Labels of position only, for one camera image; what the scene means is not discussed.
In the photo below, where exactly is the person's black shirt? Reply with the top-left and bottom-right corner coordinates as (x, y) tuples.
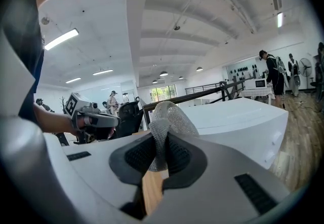
(0, 0), (45, 122)

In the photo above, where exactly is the black standing fan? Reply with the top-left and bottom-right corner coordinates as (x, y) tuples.
(298, 57), (313, 93)

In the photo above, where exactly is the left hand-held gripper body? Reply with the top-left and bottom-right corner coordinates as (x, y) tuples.
(64, 92), (114, 142)

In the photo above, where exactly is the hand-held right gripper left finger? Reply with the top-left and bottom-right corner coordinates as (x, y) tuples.
(44, 133), (156, 224)

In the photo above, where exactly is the person's left forearm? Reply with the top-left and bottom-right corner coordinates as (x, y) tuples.
(34, 103), (76, 134)

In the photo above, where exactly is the small white oven, dark door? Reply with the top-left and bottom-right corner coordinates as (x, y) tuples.
(244, 78), (268, 90)

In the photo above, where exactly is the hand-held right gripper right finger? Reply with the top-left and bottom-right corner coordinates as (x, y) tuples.
(151, 132), (291, 224)

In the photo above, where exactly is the white vest on stand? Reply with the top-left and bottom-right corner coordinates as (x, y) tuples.
(287, 53), (302, 97)

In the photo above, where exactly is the white side table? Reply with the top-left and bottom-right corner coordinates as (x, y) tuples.
(238, 88), (276, 106)

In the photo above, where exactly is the large black office chair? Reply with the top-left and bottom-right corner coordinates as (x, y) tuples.
(116, 96), (145, 139)

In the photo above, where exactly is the large white box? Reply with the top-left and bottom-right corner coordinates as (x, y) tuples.
(177, 97), (289, 169)

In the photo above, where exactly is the wall board with black headsets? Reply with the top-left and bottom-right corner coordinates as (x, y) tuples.
(225, 61), (267, 82)

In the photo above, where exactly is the person's left hand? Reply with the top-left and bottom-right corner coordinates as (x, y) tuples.
(72, 116), (87, 137)

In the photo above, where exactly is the glass window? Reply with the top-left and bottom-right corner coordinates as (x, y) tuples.
(149, 85), (178, 99)

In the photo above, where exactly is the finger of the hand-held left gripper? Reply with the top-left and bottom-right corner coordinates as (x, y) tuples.
(87, 113), (121, 127)

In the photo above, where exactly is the grey backpack shoulder strap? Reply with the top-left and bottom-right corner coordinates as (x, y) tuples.
(0, 27), (36, 117)

